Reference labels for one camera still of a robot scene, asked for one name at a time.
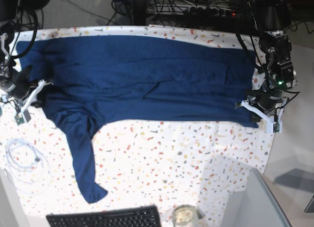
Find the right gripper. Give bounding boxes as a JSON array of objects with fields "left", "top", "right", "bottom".
[{"left": 0, "top": 65, "right": 37, "bottom": 100}]

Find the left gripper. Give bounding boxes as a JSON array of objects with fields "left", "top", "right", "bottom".
[{"left": 246, "top": 89, "right": 283, "bottom": 116}]

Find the blue t-shirt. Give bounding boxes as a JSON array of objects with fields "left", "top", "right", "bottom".
[{"left": 20, "top": 36, "right": 257, "bottom": 203}]

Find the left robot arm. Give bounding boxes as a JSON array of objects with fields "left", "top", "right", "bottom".
[{"left": 243, "top": 0, "right": 297, "bottom": 116}]

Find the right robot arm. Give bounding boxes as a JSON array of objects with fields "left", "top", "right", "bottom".
[{"left": 0, "top": 0, "right": 50, "bottom": 100}]

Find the terrazzo patterned tablecloth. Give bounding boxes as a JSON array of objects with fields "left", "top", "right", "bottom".
[{"left": 0, "top": 25, "right": 290, "bottom": 225}]

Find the grey monitor edge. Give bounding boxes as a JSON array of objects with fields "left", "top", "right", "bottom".
[{"left": 221, "top": 168, "right": 291, "bottom": 227}]

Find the glass jar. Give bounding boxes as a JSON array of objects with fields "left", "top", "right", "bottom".
[{"left": 172, "top": 205, "right": 199, "bottom": 227}]

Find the black power strip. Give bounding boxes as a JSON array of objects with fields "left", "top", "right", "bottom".
[{"left": 146, "top": 0, "right": 239, "bottom": 17}]

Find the black keyboard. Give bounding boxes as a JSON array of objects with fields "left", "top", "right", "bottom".
[{"left": 46, "top": 205, "right": 161, "bottom": 227}]

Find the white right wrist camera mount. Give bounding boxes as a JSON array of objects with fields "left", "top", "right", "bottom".
[{"left": 14, "top": 79, "right": 52, "bottom": 126}]

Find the coiled white cable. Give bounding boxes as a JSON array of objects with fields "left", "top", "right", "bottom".
[{"left": 4, "top": 138, "right": 52, "bottom": 197}]

